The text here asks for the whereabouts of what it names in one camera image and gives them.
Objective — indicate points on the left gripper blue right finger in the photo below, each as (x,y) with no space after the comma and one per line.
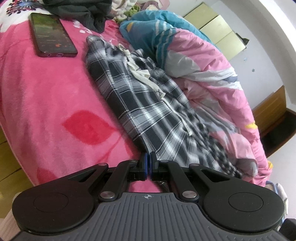
(153,167)

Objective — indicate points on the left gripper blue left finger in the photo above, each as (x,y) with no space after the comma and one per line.
(142,166)

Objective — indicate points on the black white plaid pants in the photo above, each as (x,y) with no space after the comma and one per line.
(152,109)

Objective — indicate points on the pink floral bed blanket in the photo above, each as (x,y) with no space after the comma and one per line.
(55,119)

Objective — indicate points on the pink blue patterned duvet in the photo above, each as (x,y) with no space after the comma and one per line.
(208,81)

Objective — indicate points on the brown wooden door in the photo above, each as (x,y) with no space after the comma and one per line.
(276,122)

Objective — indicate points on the pale yellow wardrobe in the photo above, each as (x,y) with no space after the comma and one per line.
(217,30)

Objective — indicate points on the black smartphone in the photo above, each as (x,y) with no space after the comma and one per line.
(50,37)

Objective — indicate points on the cream white fleece blanket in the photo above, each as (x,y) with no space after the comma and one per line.
(121,10)

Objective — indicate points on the dark grey garment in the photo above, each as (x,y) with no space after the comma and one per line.
(91,14)

